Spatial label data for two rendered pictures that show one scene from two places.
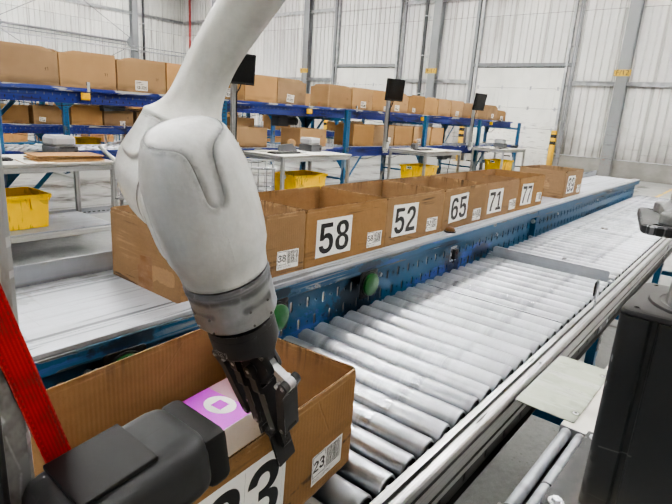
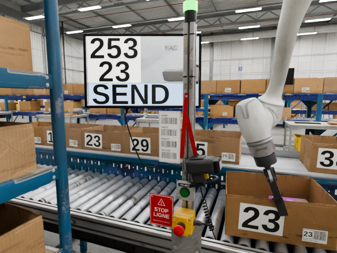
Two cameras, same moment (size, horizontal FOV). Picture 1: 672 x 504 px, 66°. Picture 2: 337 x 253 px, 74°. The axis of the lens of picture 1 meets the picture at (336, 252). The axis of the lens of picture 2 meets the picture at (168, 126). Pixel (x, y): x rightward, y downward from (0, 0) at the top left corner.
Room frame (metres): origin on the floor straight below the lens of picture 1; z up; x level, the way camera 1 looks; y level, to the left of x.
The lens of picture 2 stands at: (-0.06, -0.56, 1.29)
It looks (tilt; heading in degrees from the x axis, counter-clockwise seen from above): 7 degrees down; 72
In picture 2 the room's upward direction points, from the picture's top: straight up
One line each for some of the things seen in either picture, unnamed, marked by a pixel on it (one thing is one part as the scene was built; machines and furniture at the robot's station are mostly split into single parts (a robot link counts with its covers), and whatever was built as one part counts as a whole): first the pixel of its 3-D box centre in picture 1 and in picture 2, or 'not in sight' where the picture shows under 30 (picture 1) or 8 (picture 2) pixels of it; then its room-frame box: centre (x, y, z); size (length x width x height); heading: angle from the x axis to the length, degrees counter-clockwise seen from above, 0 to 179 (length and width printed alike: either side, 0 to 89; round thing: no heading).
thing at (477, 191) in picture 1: (434, 201); not in sight; (2.20, -0.41, 0.96); 0.39 x 0.29 x 0.17; 142
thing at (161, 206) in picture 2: not in sight; (168, 211); (0.20, 0.23, 0.85); 0.16 x 0.01 x 0.13; 142
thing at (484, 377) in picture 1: (407, 352); not in sight; (1.21, -0.20, 0.72); 0.52 x 0.05 x 0.05; 52
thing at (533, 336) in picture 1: (464, 319); not in sight; (1.47, -0.40, 0.72); 0.52 x 0.05 x 0.05; 52
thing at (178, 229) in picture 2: not in sight; (179, 228); (0.20, 0.12, 0.84); 0.04 x 0.04 x 0.04; 52
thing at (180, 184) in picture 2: not in sight; (185, 191); (0.25, 0.18, 0.95); 0.07 x 0.03 x 0.07; 142
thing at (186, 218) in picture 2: not in sight; (193, 224); (0.26, 0.13, 0.84); 0.15 x 0.09 x 0.07; 142
